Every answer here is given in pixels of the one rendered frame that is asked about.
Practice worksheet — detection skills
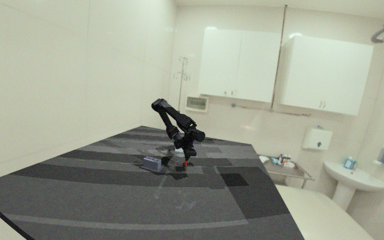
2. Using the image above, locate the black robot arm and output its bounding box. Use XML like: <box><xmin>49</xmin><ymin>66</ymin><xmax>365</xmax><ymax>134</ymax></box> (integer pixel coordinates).
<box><xmin>151</xmin><ymin>98</ymin><xmax>205</xmax><ymax>150</ymax></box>

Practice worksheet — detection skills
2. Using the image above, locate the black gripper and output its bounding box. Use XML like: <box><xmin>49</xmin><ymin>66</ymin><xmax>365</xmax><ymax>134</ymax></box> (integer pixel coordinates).
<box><xmin>182</xmin><ymin>136</ymin><xmax>197</xmax><ymax>161</ymax></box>

